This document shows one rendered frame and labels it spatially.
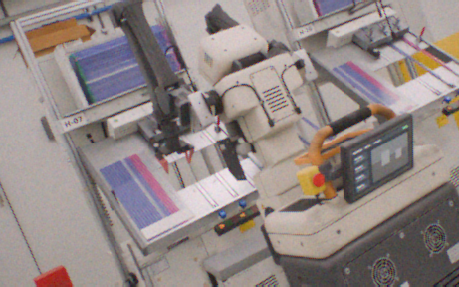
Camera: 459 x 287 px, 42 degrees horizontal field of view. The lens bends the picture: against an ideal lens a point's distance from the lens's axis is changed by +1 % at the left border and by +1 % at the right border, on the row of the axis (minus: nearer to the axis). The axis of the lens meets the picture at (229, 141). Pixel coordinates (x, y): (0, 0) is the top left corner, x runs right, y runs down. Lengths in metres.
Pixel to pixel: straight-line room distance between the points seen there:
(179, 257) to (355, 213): 1.45
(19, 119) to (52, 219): 0.75
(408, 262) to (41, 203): 3.14
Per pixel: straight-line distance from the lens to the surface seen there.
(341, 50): 3.62
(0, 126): 4.44
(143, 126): 2.97
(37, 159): 4.43
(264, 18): 3.80
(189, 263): 2.94
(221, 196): 2.70
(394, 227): 1.72
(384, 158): 1.65
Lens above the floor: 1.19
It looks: 4 degrees down
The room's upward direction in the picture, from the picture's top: 23 degrees counter-clockwise
